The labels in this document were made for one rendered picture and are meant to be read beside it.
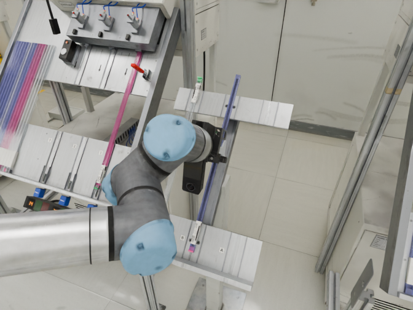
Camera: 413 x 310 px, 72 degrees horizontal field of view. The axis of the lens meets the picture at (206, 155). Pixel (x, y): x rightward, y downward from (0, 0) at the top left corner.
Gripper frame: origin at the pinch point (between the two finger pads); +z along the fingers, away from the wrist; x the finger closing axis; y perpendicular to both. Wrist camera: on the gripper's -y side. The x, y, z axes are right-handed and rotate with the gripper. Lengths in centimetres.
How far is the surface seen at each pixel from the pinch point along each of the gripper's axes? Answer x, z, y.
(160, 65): 28.1, 9.6, 26.3
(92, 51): 58, 11, 29
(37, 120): 173, 98, -2
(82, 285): 67, 48, -78
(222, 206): -2.6, 10.9, -14.3
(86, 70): 57, 10, 21
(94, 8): 57, 7, 42
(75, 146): 51, 6, -6
